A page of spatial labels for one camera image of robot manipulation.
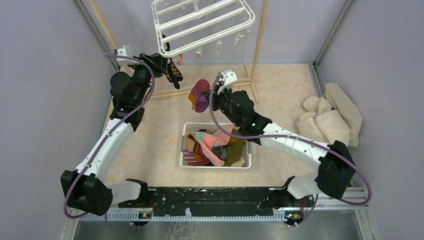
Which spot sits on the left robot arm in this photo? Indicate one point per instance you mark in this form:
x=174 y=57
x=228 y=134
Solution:
x=84 y=188

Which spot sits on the white plastic sock hanger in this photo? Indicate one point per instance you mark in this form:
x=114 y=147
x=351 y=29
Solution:
x=185 y=25

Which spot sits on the aluminium frame rail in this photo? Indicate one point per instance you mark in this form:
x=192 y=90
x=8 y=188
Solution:
x=354 y=198

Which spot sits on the black sock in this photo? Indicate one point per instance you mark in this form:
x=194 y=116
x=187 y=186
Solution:
x=167 y=71

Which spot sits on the pink plastic clip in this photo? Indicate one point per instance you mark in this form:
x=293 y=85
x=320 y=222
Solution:
x=179 y=60

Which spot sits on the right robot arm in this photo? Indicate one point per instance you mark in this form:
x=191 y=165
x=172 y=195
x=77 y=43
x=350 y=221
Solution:
x=332 y=162

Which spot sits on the white plastic basket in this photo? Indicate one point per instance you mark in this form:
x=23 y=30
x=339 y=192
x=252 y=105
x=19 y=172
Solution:
x=208 y=166

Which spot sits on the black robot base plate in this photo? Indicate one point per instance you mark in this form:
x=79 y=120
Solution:
x=221 y=204

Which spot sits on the grey sock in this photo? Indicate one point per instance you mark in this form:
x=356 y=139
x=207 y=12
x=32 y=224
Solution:
x=220 y=152

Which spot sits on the pink patterned sock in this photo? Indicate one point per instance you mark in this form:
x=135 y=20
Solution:
x=209 y=140

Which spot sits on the maroon striped beige sock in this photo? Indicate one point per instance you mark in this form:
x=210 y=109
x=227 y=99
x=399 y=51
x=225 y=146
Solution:
x=190 y=151

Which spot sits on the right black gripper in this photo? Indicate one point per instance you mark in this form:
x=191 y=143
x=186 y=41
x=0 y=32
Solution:
x=216 y=97

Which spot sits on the beige crumpled cloth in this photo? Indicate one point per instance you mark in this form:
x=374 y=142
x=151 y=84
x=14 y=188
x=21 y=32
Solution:
x=331 y=117

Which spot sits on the wooden hanger rack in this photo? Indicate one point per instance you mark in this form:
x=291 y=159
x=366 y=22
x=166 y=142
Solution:
x=258 y=49

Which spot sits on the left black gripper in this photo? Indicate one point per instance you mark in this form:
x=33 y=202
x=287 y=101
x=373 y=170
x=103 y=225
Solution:
x=158 y=63

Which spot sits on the olive green striped sock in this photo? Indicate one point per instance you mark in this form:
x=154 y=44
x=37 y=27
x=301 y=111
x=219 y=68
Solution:
x=234 y=149

